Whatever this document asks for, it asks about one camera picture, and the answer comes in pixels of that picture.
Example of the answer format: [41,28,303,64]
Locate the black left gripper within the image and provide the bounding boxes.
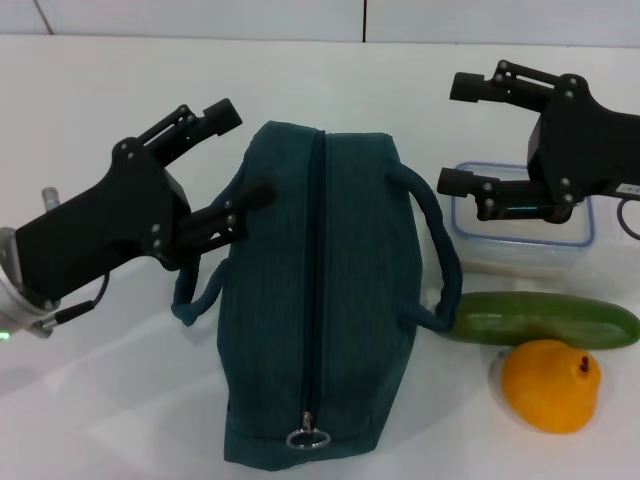
[16,98,275,307]

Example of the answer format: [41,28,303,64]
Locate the clear plastic blue-rimmed food container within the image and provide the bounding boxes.
[451,160,597,276]

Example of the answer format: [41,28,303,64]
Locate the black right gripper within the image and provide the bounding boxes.
[436,59,640,224]

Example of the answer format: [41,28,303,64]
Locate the green cucumber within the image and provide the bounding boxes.
[437,291,640,350]

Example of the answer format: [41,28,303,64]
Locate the orange pear-shaped fruit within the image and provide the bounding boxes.
[501,339,603,434]

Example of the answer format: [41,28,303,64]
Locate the dark teal fabric lunch bag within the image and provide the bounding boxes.
[170,119,461,449]

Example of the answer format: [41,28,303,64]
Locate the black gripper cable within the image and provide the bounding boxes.
[52,272,111,324]
[616,197,640,236]

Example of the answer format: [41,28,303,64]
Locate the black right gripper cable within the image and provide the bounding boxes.
[616,197,640,236]

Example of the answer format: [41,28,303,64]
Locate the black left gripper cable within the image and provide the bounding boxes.
[52,272,111,324]

